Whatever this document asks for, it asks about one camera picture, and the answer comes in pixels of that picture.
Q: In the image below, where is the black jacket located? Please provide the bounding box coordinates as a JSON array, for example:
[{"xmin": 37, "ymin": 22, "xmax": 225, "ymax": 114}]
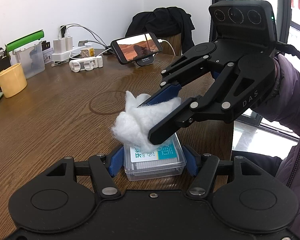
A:
[{"xmin": 126, "ymin": 6, "xmax": 195, "ymax": 53}]

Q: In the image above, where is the small white labelled box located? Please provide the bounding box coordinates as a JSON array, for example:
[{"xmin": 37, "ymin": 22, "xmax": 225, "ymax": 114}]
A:
[{"xmin": 42, "ymin": 49, "xmax": 53, "ymax": 64}]

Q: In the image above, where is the black smartphone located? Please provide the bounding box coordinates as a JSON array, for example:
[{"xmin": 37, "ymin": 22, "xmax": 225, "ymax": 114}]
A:
[{"xmin": 111, "ymin": 32, "xmax": 163, "ymax": 65}]

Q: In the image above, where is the black phone stand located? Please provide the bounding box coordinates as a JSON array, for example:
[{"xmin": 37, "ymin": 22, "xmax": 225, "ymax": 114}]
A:
[{"xmin": 134, "ymin": 55, "xmax": 155, "ymax": 67}]

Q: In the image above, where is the person's right forearm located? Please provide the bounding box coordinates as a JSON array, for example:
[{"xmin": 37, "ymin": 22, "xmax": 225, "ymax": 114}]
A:
[{"xmin": 252, "ymin": 54, "xmax": 300, "ymax": 140}]

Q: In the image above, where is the white phone cable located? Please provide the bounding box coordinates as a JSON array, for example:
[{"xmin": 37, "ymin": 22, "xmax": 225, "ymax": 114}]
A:
[{"xmin": 159, "ymin": 39, "xmax": 176, "ymax": 56}]

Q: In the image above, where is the white cotton wipe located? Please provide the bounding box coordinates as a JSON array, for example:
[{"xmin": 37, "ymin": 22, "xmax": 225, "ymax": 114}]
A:
[{"xmin": 112, "ymin": 90, "xmax": 182, "ymax": 153}]

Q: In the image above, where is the white and yellow cube adapter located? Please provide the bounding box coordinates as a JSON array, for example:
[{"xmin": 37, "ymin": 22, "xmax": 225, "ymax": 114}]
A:
[{"xmin": 79, "ymin": 44, "xmax": 95, "ymax": 58}]

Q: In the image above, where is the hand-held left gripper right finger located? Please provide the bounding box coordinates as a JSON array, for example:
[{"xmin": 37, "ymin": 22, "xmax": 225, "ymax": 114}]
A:
[{"xmin": 184, "ymin": 145, "xmax": 265, "ymax": 197}]

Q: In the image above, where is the clear floss pick box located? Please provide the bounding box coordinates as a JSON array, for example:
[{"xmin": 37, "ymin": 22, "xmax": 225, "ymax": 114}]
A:
[{"xmin": 123, "ymin": 132, "xmax": 187, "ymax": 182}]

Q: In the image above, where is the white charger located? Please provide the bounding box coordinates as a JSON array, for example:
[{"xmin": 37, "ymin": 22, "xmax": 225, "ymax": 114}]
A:
[
  {"xmin": 62, "ymin": 36, "xmax": 73, "ymax": 53},
  {"xmin": 53, "ymin": 39, "xmax": 65, "ymax": 54}
]

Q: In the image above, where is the wooden chair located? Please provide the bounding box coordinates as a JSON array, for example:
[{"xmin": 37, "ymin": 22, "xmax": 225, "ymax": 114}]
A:
[{"xmin": 162, "ymin": 34, "xmax": 183, "ymax": 56}]

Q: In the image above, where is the grey charging cable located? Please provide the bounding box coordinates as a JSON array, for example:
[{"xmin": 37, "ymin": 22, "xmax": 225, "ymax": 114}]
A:
[{"xmin": 65, "ymin": 24, "xmax": 111, "ymax": 50}]

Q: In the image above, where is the clear storage box green lid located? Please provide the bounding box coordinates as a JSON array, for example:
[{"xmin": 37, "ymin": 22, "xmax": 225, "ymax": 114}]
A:
[{"xmin": 5, "ymin": 29, "xmax": 46, "ymax": 80}]

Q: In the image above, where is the white folding phone holder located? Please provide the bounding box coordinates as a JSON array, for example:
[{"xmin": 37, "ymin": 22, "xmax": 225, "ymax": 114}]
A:
[{"xmin": 69, "ymin": 55, "xmax": 103, "ymax": 73}]

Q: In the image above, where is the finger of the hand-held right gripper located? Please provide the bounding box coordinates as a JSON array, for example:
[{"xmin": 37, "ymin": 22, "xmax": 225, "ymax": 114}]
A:
[
  {"xmin": 137, "ymin": 54, "xmax": 211, "ymax": 108},
  {"xmin": 148, "ymin": 63, "xmax": 256, "ymax": 145}
]

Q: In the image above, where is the yellow mug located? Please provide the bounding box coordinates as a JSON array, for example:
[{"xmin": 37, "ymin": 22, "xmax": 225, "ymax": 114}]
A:
[{"xmin": 0, "ymin": 63, "xmax": 28, "ymax": 98}]

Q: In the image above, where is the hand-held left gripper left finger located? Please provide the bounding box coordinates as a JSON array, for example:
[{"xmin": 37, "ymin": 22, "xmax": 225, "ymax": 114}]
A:
[{"xmin": 44, "ymin": 146, "xmax": 124, "ymax": 197}]

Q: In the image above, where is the white power strip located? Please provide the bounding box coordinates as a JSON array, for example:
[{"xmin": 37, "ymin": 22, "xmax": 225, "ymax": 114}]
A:
[{"xmin": 51, "ymin": 45, "xmax": 95, "ymax": 67}]

